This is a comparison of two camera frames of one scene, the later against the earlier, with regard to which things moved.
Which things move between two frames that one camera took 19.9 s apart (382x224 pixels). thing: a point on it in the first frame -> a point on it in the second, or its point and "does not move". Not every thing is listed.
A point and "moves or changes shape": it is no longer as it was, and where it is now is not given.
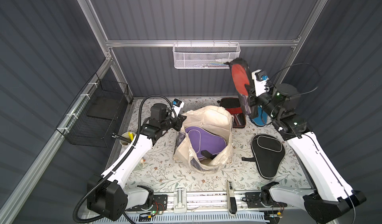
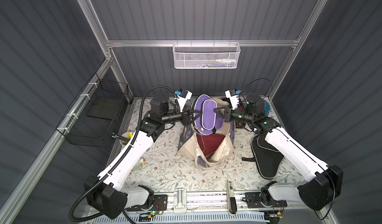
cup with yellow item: (129, 135) does not move
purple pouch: (203, 140) -> (210, 121)
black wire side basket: (92, 120) does not move
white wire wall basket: (204, 55) does not move
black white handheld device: (231, 200) does not move
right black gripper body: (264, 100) -> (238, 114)
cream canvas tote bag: (215, 118) moves or changes shape
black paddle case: (268, 152) does not move
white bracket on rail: (180, 200) does not move
